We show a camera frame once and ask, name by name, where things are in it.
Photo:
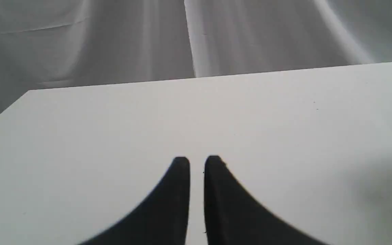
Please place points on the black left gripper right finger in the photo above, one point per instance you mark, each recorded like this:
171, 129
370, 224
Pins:
234, 217

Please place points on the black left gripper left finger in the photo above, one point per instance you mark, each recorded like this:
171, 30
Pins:
161, 218

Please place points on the grey backdrop cloth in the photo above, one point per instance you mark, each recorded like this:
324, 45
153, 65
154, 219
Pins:
67, 43

